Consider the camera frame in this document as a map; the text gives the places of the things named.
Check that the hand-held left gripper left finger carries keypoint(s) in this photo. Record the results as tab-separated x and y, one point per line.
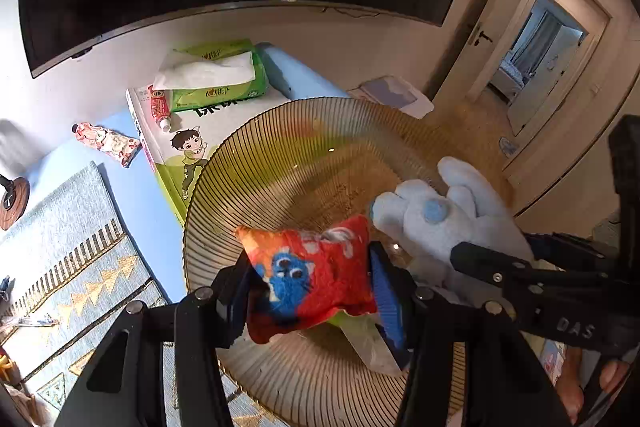
235	304

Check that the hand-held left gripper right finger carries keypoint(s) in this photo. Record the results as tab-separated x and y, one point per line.
390	307

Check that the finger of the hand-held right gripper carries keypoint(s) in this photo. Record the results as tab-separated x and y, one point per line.
575	254
490	262

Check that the white plush toy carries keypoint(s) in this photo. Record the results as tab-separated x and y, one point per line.
440	227

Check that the red blue plush pillow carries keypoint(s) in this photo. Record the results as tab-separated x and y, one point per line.
320	267

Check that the amber ribbed glass bowl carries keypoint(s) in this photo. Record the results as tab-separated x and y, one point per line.
310	167

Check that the blue desktop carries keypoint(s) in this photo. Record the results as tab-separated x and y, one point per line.
125	207

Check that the person's right hand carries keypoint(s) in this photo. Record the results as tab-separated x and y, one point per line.
570	387

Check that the clear plastic packet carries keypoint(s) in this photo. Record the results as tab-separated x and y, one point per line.
372	352

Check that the small blue floor object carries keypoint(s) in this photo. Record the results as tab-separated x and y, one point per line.
509	147

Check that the children's cartoon book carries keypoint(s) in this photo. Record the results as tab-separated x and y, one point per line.
220	127

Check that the blue patterned mat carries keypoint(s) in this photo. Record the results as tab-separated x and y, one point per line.
65	227

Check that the white flat scale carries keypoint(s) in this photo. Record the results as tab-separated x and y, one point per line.
395	94

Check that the pink printed snack packet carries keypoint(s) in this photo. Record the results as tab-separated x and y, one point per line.
112	144

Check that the clear ballpoint pen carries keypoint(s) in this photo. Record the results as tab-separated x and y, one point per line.
30	322

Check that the green tissue pack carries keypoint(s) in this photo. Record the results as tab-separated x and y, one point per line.
235	94

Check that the red white tube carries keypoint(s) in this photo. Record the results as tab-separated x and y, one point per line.
159	107

